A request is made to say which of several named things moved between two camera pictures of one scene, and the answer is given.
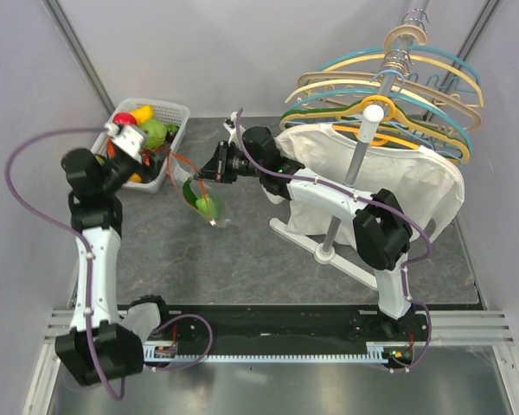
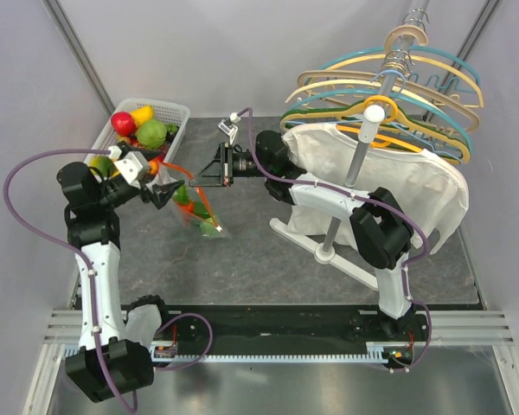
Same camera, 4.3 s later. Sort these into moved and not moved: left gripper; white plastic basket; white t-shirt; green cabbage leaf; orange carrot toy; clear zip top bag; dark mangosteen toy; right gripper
Moved: green cabbage leaf; left gripper; orange carrot toy; clear zip top bag
Not moved: right gripper; white t-shirt; white plastic basket; dark mangosteen toy
